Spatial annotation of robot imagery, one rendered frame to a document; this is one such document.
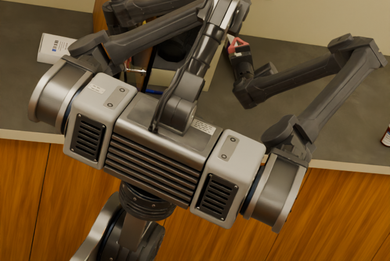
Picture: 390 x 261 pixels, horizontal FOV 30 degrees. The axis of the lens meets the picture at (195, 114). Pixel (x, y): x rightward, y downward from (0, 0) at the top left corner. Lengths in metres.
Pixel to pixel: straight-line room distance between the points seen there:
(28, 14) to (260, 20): 0.92
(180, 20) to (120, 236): 0.51
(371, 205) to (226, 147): 1.40
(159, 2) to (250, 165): 0.61
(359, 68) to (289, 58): 1.13
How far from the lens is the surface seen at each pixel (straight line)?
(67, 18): 2.77
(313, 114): 1.71
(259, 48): 2.92
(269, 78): 2.09
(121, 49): 1.71
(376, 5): 3.10
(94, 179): 2.46
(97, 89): 1.52
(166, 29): 1.69
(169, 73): 2.52
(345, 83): 1.79
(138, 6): 1.95
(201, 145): 1.46
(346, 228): 2.88
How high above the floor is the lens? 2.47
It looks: 38 degrees down
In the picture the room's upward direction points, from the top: 19 degrees clockwise
